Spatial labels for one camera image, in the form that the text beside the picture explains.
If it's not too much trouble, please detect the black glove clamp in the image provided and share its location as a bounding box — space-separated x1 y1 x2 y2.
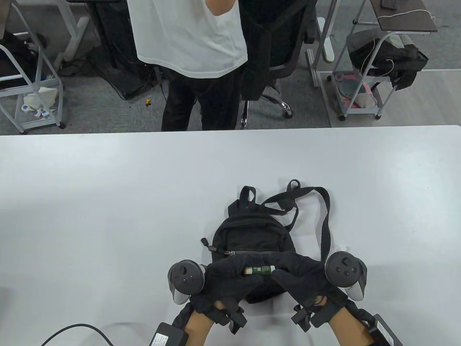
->
291 305 326 333
212 301 248 334

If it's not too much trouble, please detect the black backpack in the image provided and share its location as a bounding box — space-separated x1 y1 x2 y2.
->
201 179 332 304

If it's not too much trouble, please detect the black bag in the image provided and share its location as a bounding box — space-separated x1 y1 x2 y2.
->
346 31 429 90
0 31 47 90

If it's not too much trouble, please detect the black right wrist box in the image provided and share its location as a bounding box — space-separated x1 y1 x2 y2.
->
369 314 404 346

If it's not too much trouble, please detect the white cloth bundle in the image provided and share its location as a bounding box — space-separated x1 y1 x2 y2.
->
355 93 379 108

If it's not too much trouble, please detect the white frame rolling side table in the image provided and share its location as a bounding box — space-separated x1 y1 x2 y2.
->
330 0 433 121

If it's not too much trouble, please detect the white cloth bag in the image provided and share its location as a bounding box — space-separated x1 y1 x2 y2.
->
23 86 59 110

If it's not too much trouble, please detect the person's left forearm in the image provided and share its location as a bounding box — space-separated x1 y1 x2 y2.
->
173 303 216 346

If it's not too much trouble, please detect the black wrist box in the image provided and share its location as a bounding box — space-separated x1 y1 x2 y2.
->
150 322 189 346
369 314 404 346

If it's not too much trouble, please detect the black hand controller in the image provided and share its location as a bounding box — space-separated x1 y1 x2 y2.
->
324 251 368 301
167 259 207 304

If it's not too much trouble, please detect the person's right forearm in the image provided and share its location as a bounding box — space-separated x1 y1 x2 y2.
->
326 306 379 346

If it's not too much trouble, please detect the black right hand controller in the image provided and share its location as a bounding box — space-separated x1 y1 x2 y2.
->
324 251 368 301

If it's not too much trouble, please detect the white desk leg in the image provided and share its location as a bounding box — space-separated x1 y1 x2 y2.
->
54 0 89 71
316 16 337 63

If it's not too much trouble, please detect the pink plastic item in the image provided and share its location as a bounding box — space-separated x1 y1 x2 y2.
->
342 82 371 108

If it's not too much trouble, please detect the person's right hand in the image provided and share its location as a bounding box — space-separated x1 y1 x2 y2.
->
268 252 350 315

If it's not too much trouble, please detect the black left hand controller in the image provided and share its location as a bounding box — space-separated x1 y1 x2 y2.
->
167 259 207 304

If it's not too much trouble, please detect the white metal rolling cart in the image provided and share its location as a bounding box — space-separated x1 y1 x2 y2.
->
0 0 67 134

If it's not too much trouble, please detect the thin white cable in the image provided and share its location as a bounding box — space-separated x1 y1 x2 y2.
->
358 9 436 78

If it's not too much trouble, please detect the black computer tower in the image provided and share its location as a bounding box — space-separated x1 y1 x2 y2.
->
86 0 144 101

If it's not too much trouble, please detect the black office chair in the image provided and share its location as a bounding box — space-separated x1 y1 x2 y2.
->
236 0 319 129

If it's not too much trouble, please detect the person's left hand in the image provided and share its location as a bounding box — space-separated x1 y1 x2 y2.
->
189 254 274 314

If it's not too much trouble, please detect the black left glove clamp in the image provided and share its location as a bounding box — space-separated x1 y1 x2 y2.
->
212 301 248 334

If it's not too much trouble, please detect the black left wrist box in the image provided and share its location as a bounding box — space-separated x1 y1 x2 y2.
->
150 322 189 346

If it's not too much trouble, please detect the dark brown side table top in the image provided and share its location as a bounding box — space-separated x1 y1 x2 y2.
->
370 0 438 34

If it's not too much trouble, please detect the black right glove clamp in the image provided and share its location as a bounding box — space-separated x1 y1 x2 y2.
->
291 305 326 333

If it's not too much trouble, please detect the small white lubricant stick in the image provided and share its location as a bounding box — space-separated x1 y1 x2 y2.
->
244 265 276 275

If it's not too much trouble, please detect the black cable coil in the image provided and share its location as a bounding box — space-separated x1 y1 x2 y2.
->
59 58 89 77

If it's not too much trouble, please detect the grey metal stand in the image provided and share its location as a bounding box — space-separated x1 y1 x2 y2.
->
305 0 341 88

